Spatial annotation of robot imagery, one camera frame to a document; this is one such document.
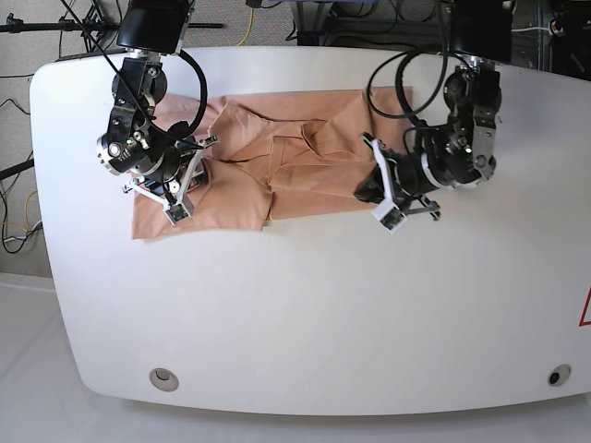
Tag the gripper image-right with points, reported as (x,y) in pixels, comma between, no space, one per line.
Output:
(399,179)

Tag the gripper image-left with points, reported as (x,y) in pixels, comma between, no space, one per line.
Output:
(181,170)

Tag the peach pink T-shirt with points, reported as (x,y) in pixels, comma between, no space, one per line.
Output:
(278,156)

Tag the silver left table grommet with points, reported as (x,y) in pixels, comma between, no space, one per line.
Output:
(163,380)

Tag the black tripod stand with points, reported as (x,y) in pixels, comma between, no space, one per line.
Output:
(67,25)

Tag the dark right table grommet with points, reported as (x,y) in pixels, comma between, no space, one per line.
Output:
(559,375)

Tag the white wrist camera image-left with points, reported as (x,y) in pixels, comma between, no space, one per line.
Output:
(179,211)

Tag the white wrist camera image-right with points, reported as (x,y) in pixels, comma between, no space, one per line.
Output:
(389,216)

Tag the grey robot base frame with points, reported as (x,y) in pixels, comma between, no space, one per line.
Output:
(315,22)

